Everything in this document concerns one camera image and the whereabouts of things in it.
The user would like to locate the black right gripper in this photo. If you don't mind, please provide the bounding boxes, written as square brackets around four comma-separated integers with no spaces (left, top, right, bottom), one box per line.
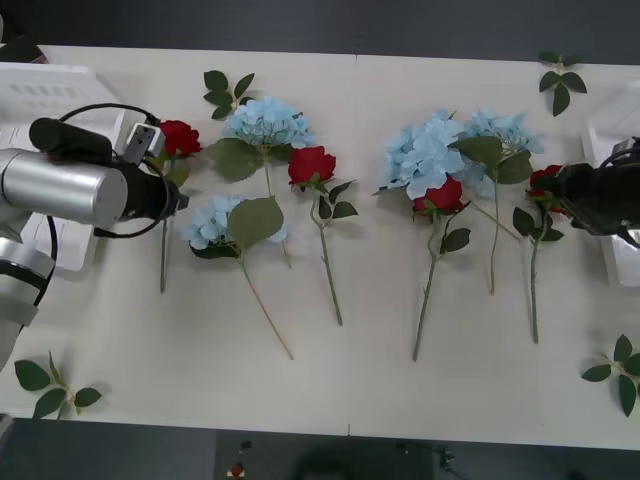
[548,164,640,236]

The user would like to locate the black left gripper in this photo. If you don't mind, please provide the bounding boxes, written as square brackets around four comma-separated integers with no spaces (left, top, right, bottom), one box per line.
[163,179,191,221]

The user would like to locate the red rose with green stem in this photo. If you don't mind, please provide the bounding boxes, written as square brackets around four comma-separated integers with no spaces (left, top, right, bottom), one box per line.
[512,163,569,345]

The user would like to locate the small blue hydrangea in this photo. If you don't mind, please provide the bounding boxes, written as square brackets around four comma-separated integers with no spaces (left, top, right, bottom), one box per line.
[180,194,295,361]

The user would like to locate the red rose with short stem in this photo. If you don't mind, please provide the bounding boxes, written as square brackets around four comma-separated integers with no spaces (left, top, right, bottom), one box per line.
[142,118,204,294]

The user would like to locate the pale blue hydrangea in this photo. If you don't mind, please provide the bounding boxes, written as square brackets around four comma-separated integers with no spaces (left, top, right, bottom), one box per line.
[372,110,522,242]
[448,106,546,296]

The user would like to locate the large pale blue hydrangea flower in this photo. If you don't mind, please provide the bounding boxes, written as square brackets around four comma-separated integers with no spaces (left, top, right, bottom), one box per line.
[205,96,317,270]

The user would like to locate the red rose with bent stem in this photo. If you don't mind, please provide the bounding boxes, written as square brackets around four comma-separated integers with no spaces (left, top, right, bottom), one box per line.
[287,145,360,328]

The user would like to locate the shallow white box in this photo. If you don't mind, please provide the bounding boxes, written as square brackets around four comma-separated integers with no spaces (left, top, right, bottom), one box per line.
[0,63,129,274]
[579,82,640,289]

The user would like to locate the loose green leaf twig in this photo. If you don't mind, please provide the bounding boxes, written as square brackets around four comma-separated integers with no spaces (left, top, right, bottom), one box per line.
[13,349,104,421]
[537,49,589,118]
[202,69,257,121]
[580,333,640,419]

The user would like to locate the red rose with long stem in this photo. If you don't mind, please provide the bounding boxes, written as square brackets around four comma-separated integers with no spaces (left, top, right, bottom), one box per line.
[410,174,473,362]

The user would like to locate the pale blue hydrangea, bare stem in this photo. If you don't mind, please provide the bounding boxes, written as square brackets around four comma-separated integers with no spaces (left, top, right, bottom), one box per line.
[372,110,522,242]

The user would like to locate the dark box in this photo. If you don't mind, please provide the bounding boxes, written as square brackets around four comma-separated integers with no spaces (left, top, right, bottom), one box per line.
[0,42,49,66]

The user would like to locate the pale grey left wrist camera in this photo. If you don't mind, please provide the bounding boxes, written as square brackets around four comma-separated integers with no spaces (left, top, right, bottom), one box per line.
[123,122,165,166]

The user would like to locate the black left wrist camera cable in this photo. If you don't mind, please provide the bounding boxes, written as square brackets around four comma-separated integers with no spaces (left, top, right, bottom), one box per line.
[29,102,174,311]

